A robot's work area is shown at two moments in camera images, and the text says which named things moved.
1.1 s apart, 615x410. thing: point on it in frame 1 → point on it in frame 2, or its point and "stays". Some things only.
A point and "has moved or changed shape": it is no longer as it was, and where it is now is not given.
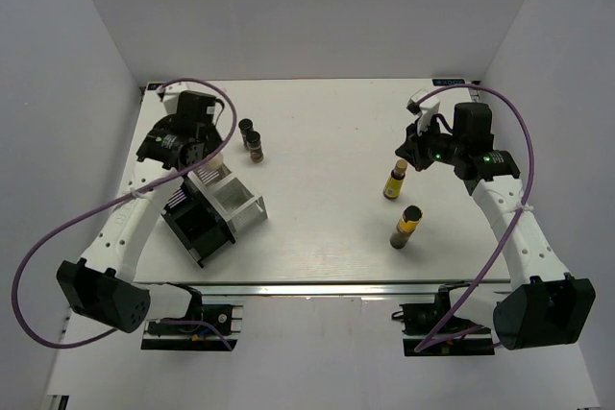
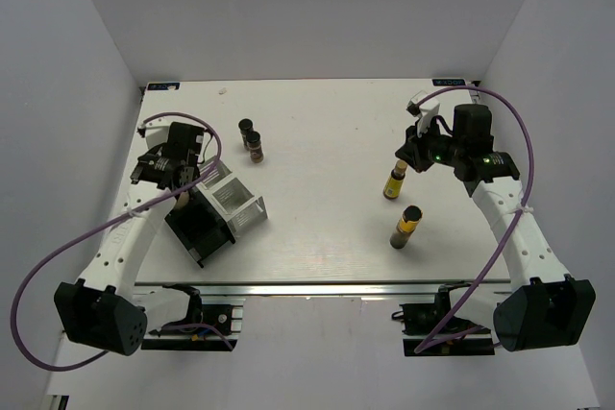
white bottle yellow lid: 215,162 has moved or changed shape
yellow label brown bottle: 394,182 stays
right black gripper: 412,148 stays
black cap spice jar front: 255,146 stays
